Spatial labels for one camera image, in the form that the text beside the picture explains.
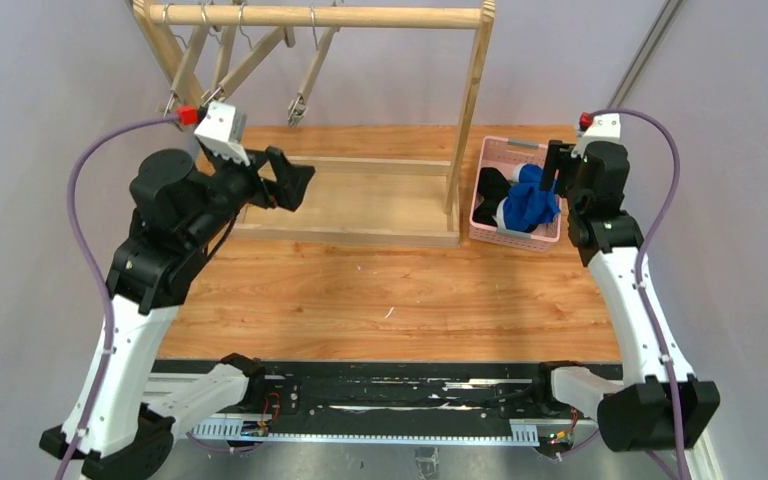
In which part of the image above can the black underwear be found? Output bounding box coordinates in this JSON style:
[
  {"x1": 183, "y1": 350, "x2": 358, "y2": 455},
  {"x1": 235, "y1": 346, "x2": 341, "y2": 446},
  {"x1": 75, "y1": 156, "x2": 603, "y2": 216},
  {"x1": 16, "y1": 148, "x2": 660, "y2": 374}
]
[{"x1": 472, "y1": 167, "x2": 512, "y2": 227}]

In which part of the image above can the empty wooden clip hanger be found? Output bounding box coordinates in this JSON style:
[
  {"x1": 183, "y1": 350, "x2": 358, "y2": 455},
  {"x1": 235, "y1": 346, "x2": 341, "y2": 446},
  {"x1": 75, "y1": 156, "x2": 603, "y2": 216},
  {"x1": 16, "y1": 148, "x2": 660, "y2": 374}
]
[{"x1": 163, "y1": 2, "x2": 214, "y2": 115}]

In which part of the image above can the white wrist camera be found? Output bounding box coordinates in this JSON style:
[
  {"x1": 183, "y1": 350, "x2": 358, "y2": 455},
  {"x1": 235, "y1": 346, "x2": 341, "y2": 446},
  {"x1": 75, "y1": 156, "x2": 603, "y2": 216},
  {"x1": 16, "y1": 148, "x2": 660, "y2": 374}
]
[
  {"x1": 573, "y1": 112, "x2": 621, "y2": 157},
  {"x1": 194, "y1": 101, "x2": 251, "y2": 166}
]

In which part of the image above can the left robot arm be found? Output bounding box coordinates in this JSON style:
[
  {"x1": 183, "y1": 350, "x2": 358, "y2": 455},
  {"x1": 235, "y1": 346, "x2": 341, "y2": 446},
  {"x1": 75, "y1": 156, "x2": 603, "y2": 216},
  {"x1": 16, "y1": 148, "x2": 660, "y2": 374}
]
[{"x1": 39, "y1": 147, "x2": 315, "y2": 479}]

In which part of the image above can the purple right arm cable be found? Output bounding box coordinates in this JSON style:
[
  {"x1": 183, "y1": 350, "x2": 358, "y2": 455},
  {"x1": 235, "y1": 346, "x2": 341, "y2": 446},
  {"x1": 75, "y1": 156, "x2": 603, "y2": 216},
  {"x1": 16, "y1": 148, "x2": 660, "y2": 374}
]
[{"x1": 579, "y1": 108, "x2": 693, "y2": 480}]

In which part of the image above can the wooden clothes rack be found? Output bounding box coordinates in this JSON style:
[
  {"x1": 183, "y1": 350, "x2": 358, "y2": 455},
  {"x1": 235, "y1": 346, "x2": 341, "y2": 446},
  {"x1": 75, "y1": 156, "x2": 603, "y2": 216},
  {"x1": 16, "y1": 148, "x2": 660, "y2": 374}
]
[{"x1": 131, "y1": 1, "x2": 495, "y2": 248}]

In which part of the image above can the blue underwear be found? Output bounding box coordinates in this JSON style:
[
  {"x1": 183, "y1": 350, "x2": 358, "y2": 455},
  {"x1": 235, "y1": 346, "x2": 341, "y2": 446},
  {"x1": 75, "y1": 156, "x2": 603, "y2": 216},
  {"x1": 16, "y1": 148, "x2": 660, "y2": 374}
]
[{"x1": 494, "y1": 163, "x2": 560, "y2": 233}]

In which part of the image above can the wooden hanger with blue underwear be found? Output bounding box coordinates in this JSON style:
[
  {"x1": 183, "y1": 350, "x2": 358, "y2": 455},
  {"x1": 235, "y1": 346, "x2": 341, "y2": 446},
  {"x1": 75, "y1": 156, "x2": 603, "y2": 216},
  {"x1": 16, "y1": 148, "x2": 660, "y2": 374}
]
[{"x1": 287, "y1": 5, "x2": 340, "y2": 128}]

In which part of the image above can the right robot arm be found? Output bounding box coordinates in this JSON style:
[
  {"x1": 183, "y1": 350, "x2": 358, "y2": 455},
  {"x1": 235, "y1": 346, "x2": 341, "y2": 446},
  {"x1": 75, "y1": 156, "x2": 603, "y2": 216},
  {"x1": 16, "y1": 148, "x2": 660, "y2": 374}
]
[{"x1": 540, "y1": 140, "x2": 721, "y2": 452}]

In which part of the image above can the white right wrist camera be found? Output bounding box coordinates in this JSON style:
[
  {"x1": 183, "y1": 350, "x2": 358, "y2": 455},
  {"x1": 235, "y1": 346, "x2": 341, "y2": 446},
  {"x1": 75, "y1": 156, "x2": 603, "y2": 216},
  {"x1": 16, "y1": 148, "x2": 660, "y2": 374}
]
[{"x1": 573, "y1": 112, "x2": 621, "y2": 157}]

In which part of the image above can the pink plastic basket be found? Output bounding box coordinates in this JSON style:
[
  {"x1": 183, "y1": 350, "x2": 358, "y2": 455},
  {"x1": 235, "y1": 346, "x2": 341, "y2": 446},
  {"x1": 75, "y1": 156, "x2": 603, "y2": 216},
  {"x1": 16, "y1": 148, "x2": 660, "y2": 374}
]
[{"x1": 467, "y1": 136, "x2": 563, "y2": 252}]

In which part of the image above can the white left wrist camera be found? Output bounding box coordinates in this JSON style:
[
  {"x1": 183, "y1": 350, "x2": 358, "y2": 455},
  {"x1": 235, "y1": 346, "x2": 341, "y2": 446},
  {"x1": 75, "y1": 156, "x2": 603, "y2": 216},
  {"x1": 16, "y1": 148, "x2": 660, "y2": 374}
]
[{"x1": 194, "y1": 101, "x2": 251, "y2": 166}]

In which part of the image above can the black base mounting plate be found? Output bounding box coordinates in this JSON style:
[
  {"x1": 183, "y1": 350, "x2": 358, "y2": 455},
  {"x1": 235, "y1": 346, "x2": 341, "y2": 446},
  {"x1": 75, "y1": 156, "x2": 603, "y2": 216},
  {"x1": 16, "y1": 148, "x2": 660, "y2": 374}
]
[{"x1": 158, "y1": 359, "x2": 624, "y2": 439}]

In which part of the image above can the wooden clip hanger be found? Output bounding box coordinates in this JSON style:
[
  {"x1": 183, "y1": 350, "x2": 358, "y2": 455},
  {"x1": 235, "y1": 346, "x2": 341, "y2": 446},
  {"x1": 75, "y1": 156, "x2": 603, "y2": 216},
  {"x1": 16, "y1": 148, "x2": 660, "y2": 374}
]
[
  {"x1": 202, "y1": 26, "x2": 236, "y2": 104},
  {"x1": 163, "y1": 2, "x2": 214, "y2": 115}
]

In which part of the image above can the wooden hanger with grey underwear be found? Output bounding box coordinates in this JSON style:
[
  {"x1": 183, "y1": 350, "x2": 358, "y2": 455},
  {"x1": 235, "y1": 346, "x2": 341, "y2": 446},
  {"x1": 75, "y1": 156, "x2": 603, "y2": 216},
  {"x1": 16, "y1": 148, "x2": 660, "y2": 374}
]
[{"x1": 208, "y1": 1, "x2": 296, "y2": 103}]

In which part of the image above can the aluminium frame rail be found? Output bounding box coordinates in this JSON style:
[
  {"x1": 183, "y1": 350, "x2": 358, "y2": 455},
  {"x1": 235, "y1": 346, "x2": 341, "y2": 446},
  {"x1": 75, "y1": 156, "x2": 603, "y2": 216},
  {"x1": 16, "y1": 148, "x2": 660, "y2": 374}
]
[{"x1": 588, "y1": 1, "x2": 722, "y2": 479}]

